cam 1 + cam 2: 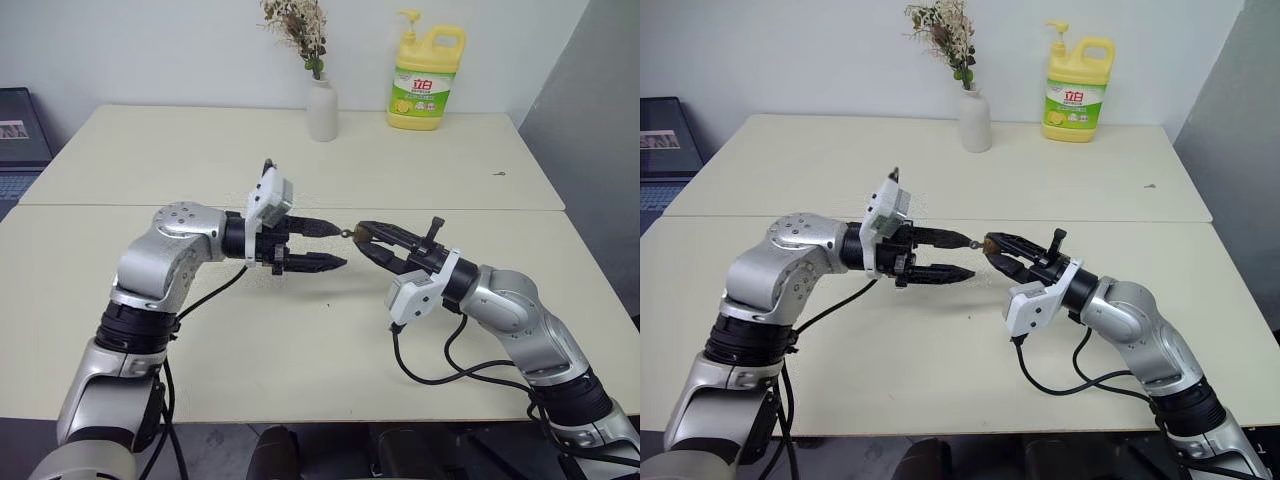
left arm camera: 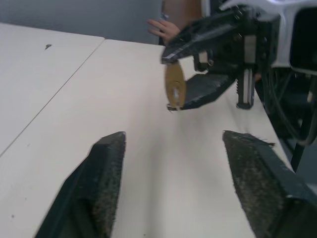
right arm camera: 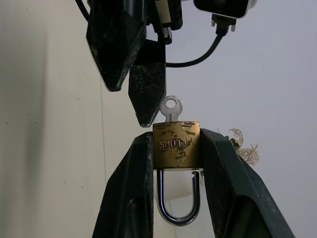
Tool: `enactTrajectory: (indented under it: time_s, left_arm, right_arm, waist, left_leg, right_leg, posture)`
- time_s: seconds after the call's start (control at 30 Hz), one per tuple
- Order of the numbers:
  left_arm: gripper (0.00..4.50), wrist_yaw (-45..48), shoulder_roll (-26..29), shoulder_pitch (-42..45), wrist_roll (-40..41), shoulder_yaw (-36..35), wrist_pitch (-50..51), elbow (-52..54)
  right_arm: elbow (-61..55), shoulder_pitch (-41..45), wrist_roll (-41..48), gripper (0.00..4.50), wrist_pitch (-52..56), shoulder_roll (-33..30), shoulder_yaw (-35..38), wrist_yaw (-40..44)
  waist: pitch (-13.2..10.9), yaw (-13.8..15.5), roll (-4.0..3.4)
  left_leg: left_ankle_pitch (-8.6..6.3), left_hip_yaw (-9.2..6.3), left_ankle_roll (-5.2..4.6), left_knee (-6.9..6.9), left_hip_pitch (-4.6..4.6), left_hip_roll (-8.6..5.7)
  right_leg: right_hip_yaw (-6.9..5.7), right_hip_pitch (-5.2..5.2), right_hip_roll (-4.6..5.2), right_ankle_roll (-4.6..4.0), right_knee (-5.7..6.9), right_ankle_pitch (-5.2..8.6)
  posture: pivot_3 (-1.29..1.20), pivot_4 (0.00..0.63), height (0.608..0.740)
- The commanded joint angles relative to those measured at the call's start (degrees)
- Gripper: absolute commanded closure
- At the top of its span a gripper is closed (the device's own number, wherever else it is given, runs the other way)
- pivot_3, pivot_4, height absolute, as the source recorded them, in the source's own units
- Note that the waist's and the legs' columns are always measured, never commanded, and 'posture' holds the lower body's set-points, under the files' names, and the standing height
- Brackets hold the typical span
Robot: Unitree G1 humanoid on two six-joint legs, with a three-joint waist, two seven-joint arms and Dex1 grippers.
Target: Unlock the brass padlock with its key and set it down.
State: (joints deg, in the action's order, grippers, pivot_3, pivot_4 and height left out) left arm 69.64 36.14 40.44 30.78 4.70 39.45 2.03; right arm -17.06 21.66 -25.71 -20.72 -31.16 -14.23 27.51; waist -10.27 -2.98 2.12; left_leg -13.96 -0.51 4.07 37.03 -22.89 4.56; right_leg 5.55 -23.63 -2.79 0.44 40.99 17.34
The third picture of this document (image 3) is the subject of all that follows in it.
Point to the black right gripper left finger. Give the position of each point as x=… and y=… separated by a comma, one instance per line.
x=128, y=193

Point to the small silver key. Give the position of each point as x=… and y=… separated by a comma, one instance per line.
x=172, y=109

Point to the dried beige plant sprig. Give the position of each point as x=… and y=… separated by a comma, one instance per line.
x=245, y=148

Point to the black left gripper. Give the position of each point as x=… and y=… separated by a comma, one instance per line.
x=168, y=17

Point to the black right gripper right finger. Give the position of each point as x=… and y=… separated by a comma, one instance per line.
x=230, y=188

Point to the brass padlock with steel shackle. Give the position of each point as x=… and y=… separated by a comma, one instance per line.
x=176, y=148

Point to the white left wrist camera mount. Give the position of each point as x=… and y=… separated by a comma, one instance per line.
x=223, y=6

